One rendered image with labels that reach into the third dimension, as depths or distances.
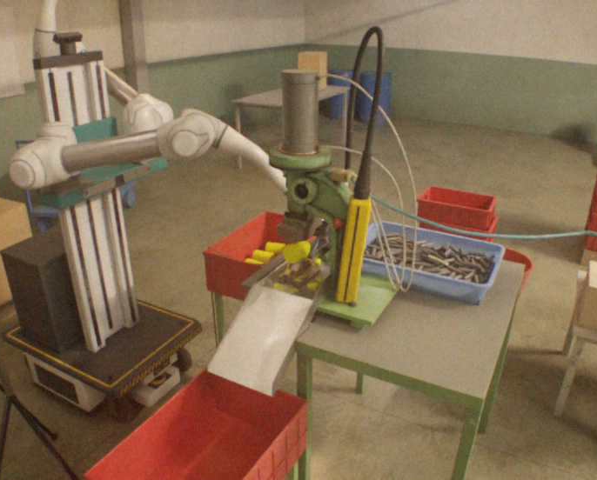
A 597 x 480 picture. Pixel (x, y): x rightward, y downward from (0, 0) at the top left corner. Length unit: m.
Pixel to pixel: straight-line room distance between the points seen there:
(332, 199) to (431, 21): 8.45
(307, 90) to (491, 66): 8.29
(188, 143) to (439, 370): 1.07
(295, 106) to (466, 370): 0.96
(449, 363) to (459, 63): 8.59
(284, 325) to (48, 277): 1.36
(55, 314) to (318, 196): 1.58
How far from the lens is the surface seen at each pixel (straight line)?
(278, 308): 1.80
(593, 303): 2.69
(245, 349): 1.76
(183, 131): 1.75
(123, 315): 2.95
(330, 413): 2.79
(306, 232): 1.79
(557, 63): 9.71
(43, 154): 1.99
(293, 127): 1.67
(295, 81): 1.64
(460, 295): 1.92
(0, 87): 6.03
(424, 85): 10.12
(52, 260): 2.69
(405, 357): 1.62
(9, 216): 3.82
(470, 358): 1.66
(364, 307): 1.76
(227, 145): 1.96
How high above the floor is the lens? 1.93
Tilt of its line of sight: 25 degrees down
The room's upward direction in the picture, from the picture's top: straight up
